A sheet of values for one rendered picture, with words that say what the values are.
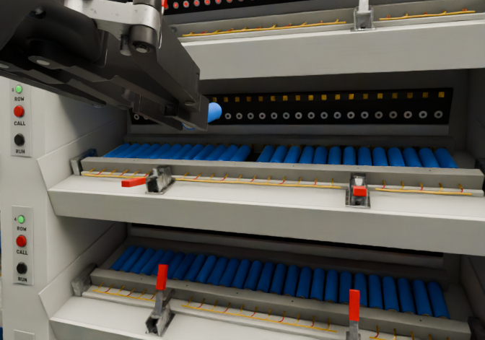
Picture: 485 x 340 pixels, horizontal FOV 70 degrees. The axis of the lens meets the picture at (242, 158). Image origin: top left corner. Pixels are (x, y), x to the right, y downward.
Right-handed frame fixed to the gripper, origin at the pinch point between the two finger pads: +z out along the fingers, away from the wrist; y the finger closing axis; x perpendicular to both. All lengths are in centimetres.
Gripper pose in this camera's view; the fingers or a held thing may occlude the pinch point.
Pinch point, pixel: (174, 105)
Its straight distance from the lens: 30.4
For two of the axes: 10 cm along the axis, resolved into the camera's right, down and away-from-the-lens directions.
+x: -0.7, 9.9, -1.2
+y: -9.5, -0.3, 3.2
